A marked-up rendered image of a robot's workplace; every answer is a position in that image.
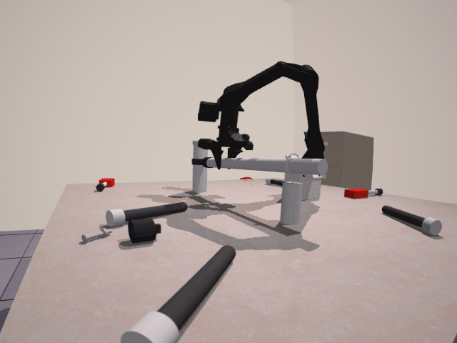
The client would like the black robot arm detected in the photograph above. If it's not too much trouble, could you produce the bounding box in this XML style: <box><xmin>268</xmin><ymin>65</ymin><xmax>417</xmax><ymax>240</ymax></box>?
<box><xmin>198</xmin><ymin>61</ymin><xmax>325</xmax><ymax>159</ymax></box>

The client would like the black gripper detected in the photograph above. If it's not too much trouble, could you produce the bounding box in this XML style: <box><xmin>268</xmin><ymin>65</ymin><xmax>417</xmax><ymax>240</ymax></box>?
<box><xmin>197</xmin><ymin>123</ymin><xmax>253</xmax><ymax>169</ymax></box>

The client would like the grey bolt with nut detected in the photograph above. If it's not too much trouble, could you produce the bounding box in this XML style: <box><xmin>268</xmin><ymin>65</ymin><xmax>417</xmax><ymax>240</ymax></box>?
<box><xmin>81</xmin><ymin>229</ymin><xmax>112</xmax><ymax>243</ymax></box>

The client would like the black rod with white end cap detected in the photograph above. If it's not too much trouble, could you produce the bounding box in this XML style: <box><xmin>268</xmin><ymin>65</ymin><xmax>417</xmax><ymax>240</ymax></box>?
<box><xmin>266</xmin><ymin>178</ymin><xmax>283</xmax><ymax>187</ymax></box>
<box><xmin>121</xmin><ymin>245</ymin><xmax>236</xmax><ymax>343</ymax></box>
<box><xmin>106</xmin><ymin>202</ymin><xmax>188</xmax><ymax>227</ymax></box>
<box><xmin>382</xmin><ymin>205</ymin><xmax>442</xmax><ymax>235</ymax></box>

